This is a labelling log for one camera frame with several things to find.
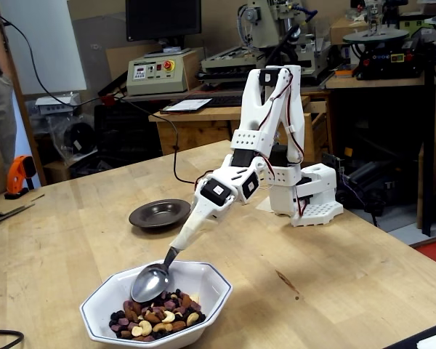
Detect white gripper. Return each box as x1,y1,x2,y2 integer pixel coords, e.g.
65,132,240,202
169,175,238,253

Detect metal spoon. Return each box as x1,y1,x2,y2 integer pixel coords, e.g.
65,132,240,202
130,246,182,304

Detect brown metal plate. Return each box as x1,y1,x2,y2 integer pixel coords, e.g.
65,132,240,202
128,198,193,229

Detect white octagonal bowl blue rim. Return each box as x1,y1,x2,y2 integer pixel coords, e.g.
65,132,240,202
78,260,234,345

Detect wooden desk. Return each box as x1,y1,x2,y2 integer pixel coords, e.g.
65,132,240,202
148,95,331,156

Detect trail mix heap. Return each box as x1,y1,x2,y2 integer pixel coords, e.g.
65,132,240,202
108,289,207,342

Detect black plastic crate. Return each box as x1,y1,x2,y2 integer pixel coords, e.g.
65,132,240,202
94,103,164,169

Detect white paper sheet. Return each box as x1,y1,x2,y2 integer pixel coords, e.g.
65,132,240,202
159,97,214,114

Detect black keyboard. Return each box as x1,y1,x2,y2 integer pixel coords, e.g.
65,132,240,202
202,94,245,108

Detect beige control box red button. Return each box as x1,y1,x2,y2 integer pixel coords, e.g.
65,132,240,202
126,48,201,97

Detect clear plastic bag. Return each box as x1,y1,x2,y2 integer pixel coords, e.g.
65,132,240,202
45,114,98,158

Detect small cardboard box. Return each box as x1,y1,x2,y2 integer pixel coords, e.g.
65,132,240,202
43,159,73,185

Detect white plastic box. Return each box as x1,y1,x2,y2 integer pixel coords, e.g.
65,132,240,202
35,92,81,116

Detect orange and black clamp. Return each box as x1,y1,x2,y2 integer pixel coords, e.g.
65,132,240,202
4,155,37,200

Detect wooden shelf board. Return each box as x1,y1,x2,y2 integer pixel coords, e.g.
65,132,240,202
325,74,428,90

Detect flat cardboard sheet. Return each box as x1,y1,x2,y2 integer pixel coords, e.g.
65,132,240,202
0,191,47,227

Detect orange block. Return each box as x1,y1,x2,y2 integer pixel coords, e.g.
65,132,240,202
334,65,359,78

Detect beige CNC milling machine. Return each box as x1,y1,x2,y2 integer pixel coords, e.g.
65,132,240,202
197,0,334,87

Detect black computer monitor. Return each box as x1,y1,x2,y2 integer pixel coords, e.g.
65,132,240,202
125,0,203,56

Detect black flat panel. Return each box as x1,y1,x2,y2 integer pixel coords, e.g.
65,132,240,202
383,318,436,349

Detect brown cardboard box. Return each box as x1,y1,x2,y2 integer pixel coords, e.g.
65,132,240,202
329,16,372,47

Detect standing person grey trousers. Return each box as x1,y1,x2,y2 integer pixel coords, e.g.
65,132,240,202
0,7,19,175

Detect white board panel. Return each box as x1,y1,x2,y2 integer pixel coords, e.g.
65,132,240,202
0,0,88,96

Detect black scroll saw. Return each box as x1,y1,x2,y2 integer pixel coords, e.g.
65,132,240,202
343,0,427,81

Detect green tool case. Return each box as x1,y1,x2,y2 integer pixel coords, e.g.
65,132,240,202
399,12,435,39

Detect black power cable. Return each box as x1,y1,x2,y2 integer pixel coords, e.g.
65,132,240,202
114,95,204,185

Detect black looped cable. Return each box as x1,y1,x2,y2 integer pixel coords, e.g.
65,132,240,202
0,329,25,349

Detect thin black hanging cable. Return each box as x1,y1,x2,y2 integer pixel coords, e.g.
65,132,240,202
0,5,105,108

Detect black metal rack frame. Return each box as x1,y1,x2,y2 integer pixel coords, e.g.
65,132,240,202
421,41,436,237

